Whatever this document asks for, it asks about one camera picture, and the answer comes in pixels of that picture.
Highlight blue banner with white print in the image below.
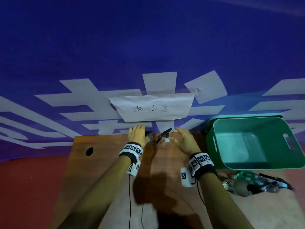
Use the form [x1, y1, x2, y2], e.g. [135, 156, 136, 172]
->
[0, 0, 305, 165]

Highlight person's right forearm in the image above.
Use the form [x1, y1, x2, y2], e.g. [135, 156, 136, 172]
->
[198, 173, 254, 229]

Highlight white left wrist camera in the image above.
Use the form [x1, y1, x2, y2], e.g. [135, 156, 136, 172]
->
[126, 162, 141, 177]

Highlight black camera cable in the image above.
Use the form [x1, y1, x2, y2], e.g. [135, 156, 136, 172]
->
[194, 177, 207, 207]
[128, 164, 145, 229]

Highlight black right camera cable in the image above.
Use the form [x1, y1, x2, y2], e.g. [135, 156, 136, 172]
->
[194, 177, 207, 207]

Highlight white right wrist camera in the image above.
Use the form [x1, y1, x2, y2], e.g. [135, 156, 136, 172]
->
[180, 167, 196, 188]

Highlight left marker wristband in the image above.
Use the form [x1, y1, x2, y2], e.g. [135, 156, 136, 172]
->
[119, 142, 143, 165]

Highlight person's left forearm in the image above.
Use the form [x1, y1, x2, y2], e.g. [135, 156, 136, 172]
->
[57, 155, 159, 229]

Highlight clear spray bottle black sprayer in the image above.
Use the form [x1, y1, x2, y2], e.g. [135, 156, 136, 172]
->
[247, 173, 295, 194]
[144, 130, 156, 144]
[222, 178, 253, 197]
[156, 128, 174, 148]

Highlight white paper sign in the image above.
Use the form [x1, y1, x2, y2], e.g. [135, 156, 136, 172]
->
[109, 94, 196, 123]

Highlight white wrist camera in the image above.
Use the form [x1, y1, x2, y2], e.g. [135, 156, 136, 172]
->
[180, 167, 196, 188]
[126, 162, 141, 177]

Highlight marker wristband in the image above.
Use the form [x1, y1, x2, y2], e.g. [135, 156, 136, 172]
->
[119, 142, 143, 165]
[188, 152, 218, 179]

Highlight person's right hand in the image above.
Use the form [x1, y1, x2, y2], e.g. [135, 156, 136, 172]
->
[172, 127, 202, 157]

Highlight clear tape strip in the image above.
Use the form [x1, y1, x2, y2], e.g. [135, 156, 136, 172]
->
[142, 87, 203, 96]

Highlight right marker wristband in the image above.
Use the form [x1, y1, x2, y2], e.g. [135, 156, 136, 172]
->
[188, 152, 218, 179]

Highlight green plastic storage box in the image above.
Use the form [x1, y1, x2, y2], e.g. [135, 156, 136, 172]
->
[205, 116, 305, 171]

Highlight black left camera cable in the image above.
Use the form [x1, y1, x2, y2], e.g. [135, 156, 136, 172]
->
[128, 164, 145, 229]

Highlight person's left hand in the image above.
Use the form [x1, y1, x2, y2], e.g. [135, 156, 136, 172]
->
[128, 125, 149, 148]

